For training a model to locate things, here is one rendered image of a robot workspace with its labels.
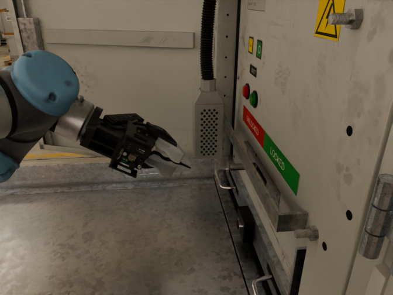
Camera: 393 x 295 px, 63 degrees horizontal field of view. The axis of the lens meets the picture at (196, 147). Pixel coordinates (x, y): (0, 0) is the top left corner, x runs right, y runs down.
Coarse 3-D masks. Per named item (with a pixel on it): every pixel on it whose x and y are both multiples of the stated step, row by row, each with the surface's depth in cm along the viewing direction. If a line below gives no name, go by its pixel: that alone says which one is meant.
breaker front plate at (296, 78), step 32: (288, 0) 45; (352, 0) 30; (256, 32) 60; (288, 32) 45; (256, 64) 61; (288, 64) 46; (320, 64) 36; (288, 96) 46; (320, 96) 37; (288, 128) 47; (320, 128) 37; (256, 160) 62; (288, 160) 47; (320, 160) 37; (288, 192) 48; (288, 256) 49
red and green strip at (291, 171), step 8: (248, 112) 69; (248, 120) 69; (256, 128) 63; (256, 136) 63; (264, 136) 58; (264, 144) 58; (272, 144) 54; (272, 152) 54; (280, 152) 50; (272, 160) 54; (280, 160) 51; (280, 168) 51; (288, 168) 47; (288, 176) 47; (296, 176) 45; (288, 184) 48; (296, 184) 45; (296, 192) 45
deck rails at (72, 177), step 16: (192, 160) 90; (208, 160) 90; (16, 176) 86; (32, 176) 87; (48, 176) 87; (64, 176) 88; (80, 176) 88; (96, 176) 89; (112, 176) 89; (128, 176) 90; (144, 176) 90; (160, 176) 91; (176, 176) 91; (192, 176) 92; (208, 176) 93; (0, 192) 86; (16, 192) 86; (32, 192) 86; (48, 192) 86; (64, 192) 86
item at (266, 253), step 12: (228, 156) 88; (240, 180) 77; (240, 192) 74; (240, 204) 75; (252, 204) 68; (252, 216) 65; (264, 228) 61; (264, 240) 58; (264, 252) 57; (264, 264) 58; (276, 264) 52; (276, 276) 51; (276, 288) 52; (288, 288) 48
